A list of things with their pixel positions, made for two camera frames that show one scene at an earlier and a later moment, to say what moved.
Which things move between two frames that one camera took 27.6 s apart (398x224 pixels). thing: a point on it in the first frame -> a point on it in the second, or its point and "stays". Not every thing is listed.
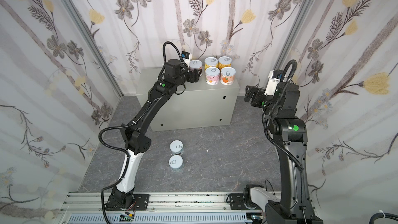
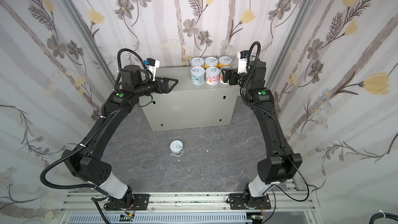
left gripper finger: [197, 71] -> [167, 89]
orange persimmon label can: [227, 75] stays
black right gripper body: [256, 96] -> [231, 77]
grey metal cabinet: [201, 105] stays
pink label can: [212, 75] stays
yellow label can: [224, 61] stays
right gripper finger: [247, 93] -> [225, 76]
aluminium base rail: [87, 203] stays
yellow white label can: [211, 62] stays
